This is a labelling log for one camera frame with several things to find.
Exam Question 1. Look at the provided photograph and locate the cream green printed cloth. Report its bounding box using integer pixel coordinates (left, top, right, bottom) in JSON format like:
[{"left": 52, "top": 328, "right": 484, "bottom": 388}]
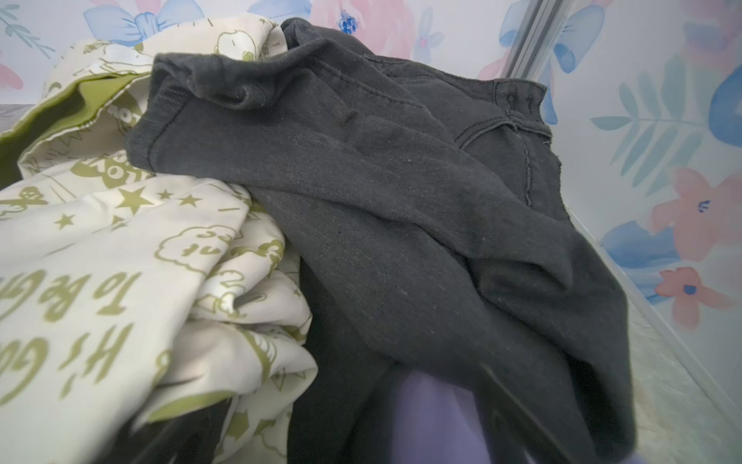
[{"left": 1, "top": 14, "right": 318, "bottom": 463}]

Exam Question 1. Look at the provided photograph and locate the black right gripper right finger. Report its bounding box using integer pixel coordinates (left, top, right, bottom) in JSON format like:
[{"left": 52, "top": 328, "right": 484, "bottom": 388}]
[{"left": 475, "top": 363, "right": 575, "bottom": 464}]

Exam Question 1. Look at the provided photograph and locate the aluminium right corner post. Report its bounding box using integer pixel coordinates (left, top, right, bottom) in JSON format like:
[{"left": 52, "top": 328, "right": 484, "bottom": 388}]
[{"left": 500, "top": 0, "right": 575, "bottom": 80}]

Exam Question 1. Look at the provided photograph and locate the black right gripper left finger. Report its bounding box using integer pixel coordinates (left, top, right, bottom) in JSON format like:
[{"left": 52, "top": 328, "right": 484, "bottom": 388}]
[{"left": 115, "top": 400, "right": 231, "bottom": 464}]

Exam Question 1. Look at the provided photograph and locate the purple cloth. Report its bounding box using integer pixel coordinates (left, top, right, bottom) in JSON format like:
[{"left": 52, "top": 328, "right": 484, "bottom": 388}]
[{"left": 390, "top": 371, "right": 490, "bottom": 464}]

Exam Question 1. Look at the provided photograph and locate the dark grey cloth garment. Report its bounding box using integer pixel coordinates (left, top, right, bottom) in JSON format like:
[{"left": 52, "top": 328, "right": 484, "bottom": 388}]
[{"left": 126, "top": 19, "right": 636, "bottom": 463}]

